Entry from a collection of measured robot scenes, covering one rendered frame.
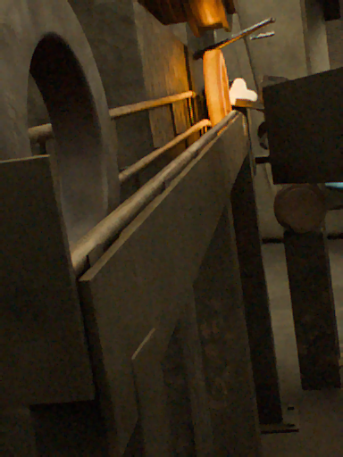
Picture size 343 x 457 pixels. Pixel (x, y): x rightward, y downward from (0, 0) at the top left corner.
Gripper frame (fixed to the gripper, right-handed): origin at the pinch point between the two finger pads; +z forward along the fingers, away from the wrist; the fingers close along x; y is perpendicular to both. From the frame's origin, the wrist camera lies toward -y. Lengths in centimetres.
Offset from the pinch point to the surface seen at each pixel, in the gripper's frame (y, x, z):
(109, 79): -2, 61, 10
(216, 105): -1.8, 21.6, -1.7
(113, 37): 4, 61, 10
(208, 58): 7.2, 18.6, 2.0
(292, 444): -69, 18, -30
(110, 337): -15, 128, -11
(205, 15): 15.0, 20.3, 3.8
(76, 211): -12, 116, -5
